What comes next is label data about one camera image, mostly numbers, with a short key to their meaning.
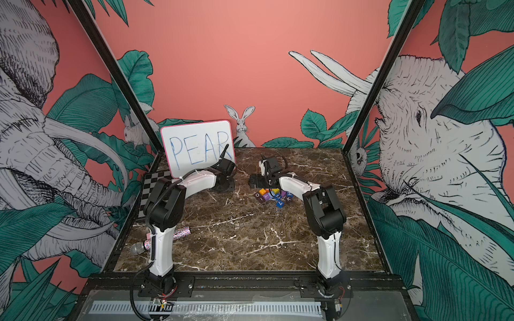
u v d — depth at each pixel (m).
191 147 1.01
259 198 0.98
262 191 1.01
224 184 0.80
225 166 0.83
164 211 0.54
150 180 1.02
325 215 0.53
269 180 0.74
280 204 0.97
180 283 0.75
